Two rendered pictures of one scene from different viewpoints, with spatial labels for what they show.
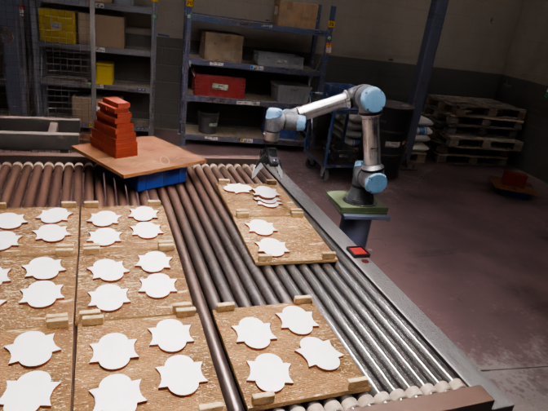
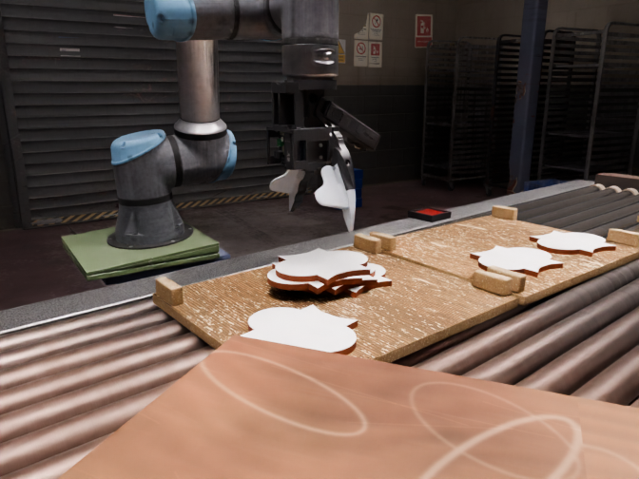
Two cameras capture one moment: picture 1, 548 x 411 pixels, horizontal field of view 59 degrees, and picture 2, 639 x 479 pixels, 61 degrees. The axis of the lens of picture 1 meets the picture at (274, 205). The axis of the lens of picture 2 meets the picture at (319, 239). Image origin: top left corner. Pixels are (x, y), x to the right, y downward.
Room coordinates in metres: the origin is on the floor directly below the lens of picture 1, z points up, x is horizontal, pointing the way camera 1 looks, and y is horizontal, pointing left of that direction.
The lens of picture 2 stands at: (2.52, 0.79, 1.23)
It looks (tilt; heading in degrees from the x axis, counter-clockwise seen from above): 16 degrees down; 252
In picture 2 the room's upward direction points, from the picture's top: straight up
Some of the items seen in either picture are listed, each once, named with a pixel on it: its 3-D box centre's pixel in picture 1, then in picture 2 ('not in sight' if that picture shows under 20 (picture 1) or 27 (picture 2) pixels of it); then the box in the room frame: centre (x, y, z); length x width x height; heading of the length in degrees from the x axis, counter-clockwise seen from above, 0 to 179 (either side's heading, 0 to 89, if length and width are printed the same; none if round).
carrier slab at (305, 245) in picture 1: (282, 238); (503, 249); (1.87, -0.05, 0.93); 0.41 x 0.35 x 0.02; 20
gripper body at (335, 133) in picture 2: (269, 151); (306, 125); (2.30, 0.06, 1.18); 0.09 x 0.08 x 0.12; 17
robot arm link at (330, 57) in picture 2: (271, 135); (311, 64); (2.30, 0.06, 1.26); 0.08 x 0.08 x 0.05
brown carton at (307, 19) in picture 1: (294, 14); not in sight; (6.65, 0.06, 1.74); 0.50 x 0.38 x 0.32; 105
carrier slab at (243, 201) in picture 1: (257, 200); (334, 299); (2.27, 0.09, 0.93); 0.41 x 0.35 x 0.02; 21
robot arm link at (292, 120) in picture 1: (293, 121); (265, 10); (2.33, -0.04, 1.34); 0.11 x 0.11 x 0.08; 12
